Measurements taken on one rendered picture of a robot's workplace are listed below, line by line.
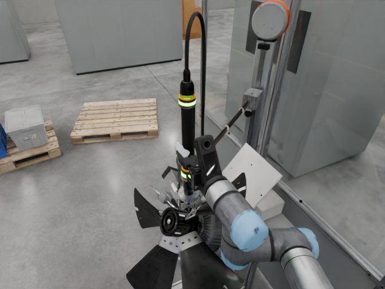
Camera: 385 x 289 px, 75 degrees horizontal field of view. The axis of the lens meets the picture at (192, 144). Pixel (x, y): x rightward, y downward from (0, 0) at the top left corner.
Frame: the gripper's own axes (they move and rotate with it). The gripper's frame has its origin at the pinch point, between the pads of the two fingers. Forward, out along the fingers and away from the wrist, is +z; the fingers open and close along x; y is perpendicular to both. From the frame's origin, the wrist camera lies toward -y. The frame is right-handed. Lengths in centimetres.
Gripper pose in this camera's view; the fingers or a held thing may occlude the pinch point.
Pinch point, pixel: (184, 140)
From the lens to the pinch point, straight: 74.7
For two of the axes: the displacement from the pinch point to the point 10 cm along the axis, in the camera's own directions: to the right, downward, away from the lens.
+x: 9.0, -2.6, 3.5
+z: -4.3, -5.4, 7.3
